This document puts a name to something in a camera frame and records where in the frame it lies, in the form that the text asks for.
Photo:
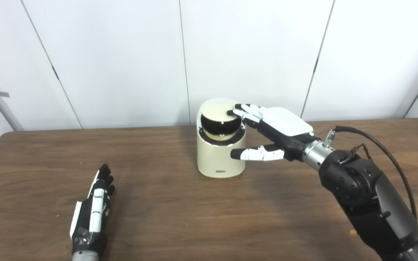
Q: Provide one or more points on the cream-colored lidded bin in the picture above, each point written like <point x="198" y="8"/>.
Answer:
<point x="220" y="159"/>

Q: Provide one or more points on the small grey wall label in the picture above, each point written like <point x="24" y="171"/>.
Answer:
<point x="4" y="94"/>

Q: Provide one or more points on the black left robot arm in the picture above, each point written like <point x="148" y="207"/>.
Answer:
<point x="85" y="256"/>

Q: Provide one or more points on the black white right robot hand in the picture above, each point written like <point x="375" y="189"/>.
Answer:
<point x="285" y="127"/>

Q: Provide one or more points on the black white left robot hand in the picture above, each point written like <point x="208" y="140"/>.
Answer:
<point x="85" y="224"/>

